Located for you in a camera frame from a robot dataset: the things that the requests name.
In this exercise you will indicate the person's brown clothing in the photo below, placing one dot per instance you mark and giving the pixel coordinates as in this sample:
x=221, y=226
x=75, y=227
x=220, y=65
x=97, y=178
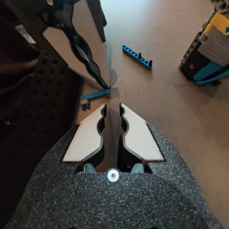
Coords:
x=14, y=62

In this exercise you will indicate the blue grey toy robot model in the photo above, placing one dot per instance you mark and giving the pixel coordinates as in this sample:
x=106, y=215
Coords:
x=205, y=53

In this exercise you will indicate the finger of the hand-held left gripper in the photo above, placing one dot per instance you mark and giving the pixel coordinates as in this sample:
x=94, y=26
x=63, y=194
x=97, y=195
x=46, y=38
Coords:
x=59, y=46
x=93, y=35

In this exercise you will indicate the teal long holed beam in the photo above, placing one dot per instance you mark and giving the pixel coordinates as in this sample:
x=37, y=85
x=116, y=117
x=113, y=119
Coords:
x=134, y=53

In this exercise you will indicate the black perforated panel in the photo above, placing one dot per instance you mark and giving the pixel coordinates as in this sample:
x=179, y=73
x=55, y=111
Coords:
x=44, y=89

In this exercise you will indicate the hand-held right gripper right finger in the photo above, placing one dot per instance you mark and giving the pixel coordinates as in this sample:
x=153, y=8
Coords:
x=141, y=141

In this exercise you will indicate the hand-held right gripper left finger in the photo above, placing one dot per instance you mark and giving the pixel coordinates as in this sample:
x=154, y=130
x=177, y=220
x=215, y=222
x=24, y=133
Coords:
x=84, y=141

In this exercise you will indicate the teal short beam with pins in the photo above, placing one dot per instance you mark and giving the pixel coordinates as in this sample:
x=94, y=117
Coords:
x=94, y=94

